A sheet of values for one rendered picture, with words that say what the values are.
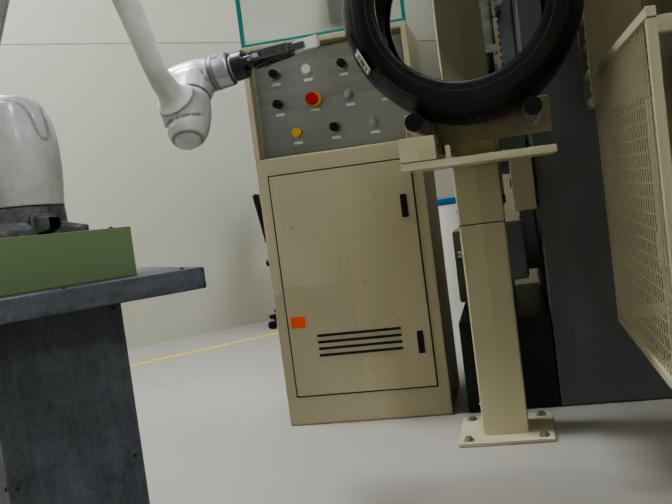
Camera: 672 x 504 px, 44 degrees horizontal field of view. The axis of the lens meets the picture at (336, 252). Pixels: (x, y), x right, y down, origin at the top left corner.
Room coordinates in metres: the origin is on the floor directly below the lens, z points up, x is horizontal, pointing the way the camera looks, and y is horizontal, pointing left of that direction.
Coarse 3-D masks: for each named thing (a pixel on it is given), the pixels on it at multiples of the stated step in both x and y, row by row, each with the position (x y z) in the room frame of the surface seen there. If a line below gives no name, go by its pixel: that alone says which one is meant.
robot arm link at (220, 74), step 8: (216, 56) 2.21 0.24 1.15; (224, 56) 2.20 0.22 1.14; (208, 64) 2.20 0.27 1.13; (216, 64) 2.19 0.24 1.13; (224, 64) 2.18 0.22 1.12; (208, 72) 2.19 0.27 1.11; (216, 72) 2.19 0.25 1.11; (224, 72) 2.19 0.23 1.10; (216, 80) 2.20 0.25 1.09; (224, 80) 2.20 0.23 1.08; (232, 80) 2.20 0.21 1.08; (216, 88) 2.22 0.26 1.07; (224, 88) 2.24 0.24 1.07
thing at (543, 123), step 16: (544, 96) 2.29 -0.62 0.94; (512, 112) 2.31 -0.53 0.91; (544, 112) 2.29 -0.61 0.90; (448, 128) 2.35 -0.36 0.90; (464, 128) 2.34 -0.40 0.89; (480, 128) 2.33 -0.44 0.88; (496, 128) 2.32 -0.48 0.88; (512, 128) 2.31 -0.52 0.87; (528, 128) 2.30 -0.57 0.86; (544, 128) 2.29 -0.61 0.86; (448, 144) 2.35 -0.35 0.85
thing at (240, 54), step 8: (232, 56) 2.19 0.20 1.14; (240, 56) 2.19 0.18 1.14; (248, 56) 2.17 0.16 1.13; (232, 64) 2.19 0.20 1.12; (240, 64) 2.18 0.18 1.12; (248, 64) 2.19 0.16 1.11; (232, 72) 2.19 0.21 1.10; (240, 72) 2.19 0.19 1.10; (248, 72) 2.21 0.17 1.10; (240, 80) 2.23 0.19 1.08
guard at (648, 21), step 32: (640, 32) 1.55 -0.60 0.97; (608, 64) 2.02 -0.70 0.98; (640, 64) 1.58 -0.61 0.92; (608, 96) 2.07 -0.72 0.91; (608, 128) 2.13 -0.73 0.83; (640, 128) 1.66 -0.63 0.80; (608, 160) 2.22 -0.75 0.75; (640, 160) 1.69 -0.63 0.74; (608, 192) 2.28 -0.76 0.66; (608, 224) 2.30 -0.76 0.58; (640, 224) 1.78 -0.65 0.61; (640, 256) 1.84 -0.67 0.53; (640, 288) 1.87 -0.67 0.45; (640, 320) 1.93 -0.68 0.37
